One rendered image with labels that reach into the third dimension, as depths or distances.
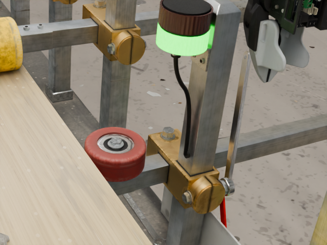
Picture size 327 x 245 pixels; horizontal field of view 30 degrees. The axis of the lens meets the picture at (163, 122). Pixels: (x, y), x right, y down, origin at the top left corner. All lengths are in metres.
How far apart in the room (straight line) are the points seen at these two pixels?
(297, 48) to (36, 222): 0.37
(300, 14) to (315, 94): 2.29
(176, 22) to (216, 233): 0.33
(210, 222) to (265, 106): 1.93
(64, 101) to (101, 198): 0.58
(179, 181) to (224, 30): 0.23
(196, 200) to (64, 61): 0.53
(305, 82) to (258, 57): 2.30
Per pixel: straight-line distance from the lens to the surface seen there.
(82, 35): 0.98
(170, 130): 0.87
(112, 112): 1.02
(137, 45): 0.94
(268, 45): 0.75
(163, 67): 2.97
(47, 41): 0.95
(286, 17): 0.72
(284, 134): 0.96
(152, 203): 1.02
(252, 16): 0.73
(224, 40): 0.72
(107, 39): 0.95
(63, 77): 1.25
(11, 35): 0.92
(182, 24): 0.67
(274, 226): 2.12
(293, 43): 0.77
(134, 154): 0.77
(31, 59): 1.43
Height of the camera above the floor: 1.36
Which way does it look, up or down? 32 degrees down
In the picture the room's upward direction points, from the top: 7 degrees clockwise
